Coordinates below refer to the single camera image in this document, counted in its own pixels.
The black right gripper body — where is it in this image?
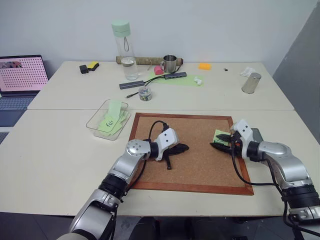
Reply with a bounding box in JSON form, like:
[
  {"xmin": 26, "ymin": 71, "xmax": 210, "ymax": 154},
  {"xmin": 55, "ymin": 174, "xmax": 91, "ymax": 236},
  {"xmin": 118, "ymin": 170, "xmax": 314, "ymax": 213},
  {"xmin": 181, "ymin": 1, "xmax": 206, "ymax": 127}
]
[{"xmin": 227, "ymin": 134, "xmax": 243, "ymax": 159}]

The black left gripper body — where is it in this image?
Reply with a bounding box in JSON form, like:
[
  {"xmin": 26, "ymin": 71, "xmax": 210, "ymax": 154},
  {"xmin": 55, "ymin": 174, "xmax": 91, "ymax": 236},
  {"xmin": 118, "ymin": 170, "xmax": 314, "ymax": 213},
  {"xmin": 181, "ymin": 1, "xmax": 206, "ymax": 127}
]
[{"xmin": 161, "ymin": 142, "xmax": 182, "ymax": 161}]

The green sticky note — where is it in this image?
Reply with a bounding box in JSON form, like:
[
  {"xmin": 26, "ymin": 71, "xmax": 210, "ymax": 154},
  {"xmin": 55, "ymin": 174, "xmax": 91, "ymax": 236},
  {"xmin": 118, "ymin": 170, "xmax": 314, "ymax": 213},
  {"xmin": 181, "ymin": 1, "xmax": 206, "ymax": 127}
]
[{"xmin": 212, "ymin": 128, "xmax": 235, "ymax": 145}]

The clear jar of pushpins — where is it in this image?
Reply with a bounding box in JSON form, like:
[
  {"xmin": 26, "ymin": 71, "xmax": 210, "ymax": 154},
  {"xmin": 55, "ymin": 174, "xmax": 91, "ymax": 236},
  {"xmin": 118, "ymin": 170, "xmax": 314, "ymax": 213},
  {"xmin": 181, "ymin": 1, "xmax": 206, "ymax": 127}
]
[{"xmin": 137, "ymin": 86, "xmax": 154, "ymax": 102}]

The green note with writing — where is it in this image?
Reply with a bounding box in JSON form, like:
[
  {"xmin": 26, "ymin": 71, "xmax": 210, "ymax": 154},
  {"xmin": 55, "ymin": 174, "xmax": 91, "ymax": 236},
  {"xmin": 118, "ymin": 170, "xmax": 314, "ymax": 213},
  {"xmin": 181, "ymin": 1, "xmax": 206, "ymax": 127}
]
[{"xmin": 97, "ymin": 117, "xmax": 126, "ymax": 137}]

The blank green note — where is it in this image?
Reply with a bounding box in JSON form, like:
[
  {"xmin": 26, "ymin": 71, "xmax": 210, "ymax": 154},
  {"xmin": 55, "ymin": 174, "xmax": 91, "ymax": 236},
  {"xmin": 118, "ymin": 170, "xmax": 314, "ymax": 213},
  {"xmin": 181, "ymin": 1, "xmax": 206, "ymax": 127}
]
[{"xmin": 107, "ymin": 99, "xmax": 123, "ymax": 121}]

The clear plastic box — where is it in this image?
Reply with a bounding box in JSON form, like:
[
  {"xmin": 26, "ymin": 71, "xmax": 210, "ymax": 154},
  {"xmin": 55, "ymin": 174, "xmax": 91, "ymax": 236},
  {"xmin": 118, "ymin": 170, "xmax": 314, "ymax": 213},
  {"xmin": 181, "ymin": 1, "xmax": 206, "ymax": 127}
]
[{"xmin": 85, "ymin": 98, "xmax": 133, "ymax": 142}]

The wood framed cork board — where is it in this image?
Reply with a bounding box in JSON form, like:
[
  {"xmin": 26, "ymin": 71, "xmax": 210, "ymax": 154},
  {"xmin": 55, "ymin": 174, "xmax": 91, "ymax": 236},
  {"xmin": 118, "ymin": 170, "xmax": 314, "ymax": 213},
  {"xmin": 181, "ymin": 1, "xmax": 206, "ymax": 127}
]
[{"xmin": 127, "ymin": 112, "xmax": 255, "ymax": 197}]

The pile of green notes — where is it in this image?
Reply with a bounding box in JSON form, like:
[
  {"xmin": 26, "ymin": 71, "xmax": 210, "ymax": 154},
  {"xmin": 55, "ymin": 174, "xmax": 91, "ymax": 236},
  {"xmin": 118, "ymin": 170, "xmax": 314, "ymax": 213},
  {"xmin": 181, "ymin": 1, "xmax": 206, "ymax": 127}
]
[{"xmin": 116, "ymin": 108, "xmax": 132, "ymax": 127}]

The stainless steel cup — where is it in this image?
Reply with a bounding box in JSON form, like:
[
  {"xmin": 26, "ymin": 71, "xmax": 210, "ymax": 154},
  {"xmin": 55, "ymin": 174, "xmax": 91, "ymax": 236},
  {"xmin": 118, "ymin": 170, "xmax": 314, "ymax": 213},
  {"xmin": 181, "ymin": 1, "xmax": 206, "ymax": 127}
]
[{"xmin": 241, "ymin": 72, "xmax": 263, "ymax": 95}]

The light green paper sheet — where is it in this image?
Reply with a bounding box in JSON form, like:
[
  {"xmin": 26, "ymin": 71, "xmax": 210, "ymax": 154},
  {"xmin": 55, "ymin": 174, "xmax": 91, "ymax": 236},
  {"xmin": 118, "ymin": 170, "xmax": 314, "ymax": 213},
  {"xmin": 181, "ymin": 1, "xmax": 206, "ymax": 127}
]
[{"xmin": 148, "ymin": 72, "xmax": 206, "ymax": 89}]

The white crumpled tissue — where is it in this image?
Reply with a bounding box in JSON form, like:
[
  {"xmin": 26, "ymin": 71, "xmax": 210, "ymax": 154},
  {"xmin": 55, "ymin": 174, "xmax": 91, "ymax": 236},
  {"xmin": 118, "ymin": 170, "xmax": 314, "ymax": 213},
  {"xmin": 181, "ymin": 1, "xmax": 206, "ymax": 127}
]
[{"xmin": 240, "ymin": 66, "xmax": 256, "ymax": 77}]

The gray USB hub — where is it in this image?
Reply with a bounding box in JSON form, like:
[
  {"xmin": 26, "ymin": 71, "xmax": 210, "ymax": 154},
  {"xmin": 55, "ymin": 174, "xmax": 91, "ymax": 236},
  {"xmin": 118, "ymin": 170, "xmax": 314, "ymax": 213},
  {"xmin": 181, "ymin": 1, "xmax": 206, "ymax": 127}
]
[
  {"xmin": 118, "ymin": 79, "xmax": 146, "ymax": 90},
  {"xmin": 163, "ymin": 71, "xmax": 188, "ymax": 80}
]

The stainless steel mug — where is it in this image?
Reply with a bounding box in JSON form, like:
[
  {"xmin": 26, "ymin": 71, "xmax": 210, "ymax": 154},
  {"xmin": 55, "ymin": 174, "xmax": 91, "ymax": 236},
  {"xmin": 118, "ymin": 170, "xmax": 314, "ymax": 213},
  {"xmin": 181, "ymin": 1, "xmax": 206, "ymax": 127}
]
[{"xmin": 159, "ymin": 54, "xmax": 178, "ymax": 74}]

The rolled bamboo mat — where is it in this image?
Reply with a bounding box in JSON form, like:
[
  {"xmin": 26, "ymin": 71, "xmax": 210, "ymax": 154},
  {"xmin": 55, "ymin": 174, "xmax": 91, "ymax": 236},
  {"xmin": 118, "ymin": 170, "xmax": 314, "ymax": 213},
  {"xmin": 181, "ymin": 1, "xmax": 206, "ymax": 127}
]
[{"xmin": 115, "ymin": 55, "xmax": 185, "ymax": 67}]

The clear bottle with green lid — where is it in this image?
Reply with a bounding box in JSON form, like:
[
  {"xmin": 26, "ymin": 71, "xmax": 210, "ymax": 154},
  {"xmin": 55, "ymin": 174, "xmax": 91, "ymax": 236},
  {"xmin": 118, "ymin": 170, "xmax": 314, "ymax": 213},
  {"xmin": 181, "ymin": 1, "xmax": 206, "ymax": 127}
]
[{"xmin": 111, "ymin": 20, "xmax": 139, "ymax": 82}]

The yellow and black sponge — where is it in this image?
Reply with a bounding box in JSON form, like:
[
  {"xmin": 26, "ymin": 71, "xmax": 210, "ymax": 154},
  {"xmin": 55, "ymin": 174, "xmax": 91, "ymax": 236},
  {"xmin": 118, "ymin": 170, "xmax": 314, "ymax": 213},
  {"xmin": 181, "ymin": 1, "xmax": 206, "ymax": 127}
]
[{"xmin": 86, "ymin": 60, "xmax": 100, "ymax": 72}]

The laptop with pink screen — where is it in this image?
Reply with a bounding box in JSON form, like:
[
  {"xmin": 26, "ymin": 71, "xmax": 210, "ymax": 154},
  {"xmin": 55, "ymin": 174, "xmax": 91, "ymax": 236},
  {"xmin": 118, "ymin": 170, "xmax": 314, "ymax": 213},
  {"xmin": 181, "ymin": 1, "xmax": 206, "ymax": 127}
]
[{"xmin": 0, "ymin": 54, "xmax": 49, "ymax": 127}]

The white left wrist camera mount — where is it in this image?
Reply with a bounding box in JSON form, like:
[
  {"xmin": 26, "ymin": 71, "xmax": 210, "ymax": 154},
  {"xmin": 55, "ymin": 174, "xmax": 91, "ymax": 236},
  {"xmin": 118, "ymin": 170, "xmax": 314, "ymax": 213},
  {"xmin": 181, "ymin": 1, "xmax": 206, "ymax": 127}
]
[{"xmin": 154, "ymin": 127, "xmax": 181, "ymax": 162}]

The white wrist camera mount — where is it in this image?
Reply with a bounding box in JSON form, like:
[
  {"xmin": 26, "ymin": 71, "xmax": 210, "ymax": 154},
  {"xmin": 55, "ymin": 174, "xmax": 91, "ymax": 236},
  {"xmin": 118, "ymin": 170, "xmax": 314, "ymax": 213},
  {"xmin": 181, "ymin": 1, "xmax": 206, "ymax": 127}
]
[
  {"xmin": 154, "ymin": 127, "xmax": 181, "ymax": 162},
  {"xmin": 229, "ymin": 118, "xmax": 255, "ymax": 149}
]

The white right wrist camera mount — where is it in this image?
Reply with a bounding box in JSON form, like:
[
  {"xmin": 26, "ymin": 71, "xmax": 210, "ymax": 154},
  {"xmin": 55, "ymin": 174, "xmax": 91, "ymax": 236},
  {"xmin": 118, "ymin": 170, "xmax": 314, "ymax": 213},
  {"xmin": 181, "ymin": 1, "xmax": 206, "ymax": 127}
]
[{"xmin": 229, "ymin": 118, "xmax": 255, "ymax": 149}]

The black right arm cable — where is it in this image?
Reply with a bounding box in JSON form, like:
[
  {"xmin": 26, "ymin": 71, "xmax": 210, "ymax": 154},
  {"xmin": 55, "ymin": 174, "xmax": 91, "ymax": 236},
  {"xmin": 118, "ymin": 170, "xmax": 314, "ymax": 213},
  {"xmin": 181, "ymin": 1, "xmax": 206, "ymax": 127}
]
[{"xmin": 230, "ymin": 141, "xmax": 285, "ymax": 187}]

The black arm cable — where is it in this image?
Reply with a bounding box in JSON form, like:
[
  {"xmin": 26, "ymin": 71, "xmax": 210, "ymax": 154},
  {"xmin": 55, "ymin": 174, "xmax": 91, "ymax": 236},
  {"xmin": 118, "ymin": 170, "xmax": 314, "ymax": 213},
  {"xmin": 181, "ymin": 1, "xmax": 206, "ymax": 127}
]
[
  {"xmin": 148, "ymin": 120, "xmax": 169, "ymax": 144},
  {"xmin": 230, "ymin": 141, "xmax": 285, "ymax": 187}
]

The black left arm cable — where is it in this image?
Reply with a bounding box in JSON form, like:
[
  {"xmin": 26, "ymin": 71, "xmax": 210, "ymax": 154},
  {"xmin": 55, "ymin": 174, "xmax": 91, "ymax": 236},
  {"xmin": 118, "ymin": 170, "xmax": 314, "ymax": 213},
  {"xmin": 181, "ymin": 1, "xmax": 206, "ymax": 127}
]
[{"xmin": 148, "ymin": 120, "xmax": 169, "ymax": 144}]

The black USB hub cable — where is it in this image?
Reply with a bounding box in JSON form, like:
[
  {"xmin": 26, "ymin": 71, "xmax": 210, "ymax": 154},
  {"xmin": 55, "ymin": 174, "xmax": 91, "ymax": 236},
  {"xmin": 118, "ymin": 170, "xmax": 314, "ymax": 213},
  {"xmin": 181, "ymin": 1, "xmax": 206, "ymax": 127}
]
[{"xmin": 125, "ymin": 74, "xmax": 166, "ymax": 99}]

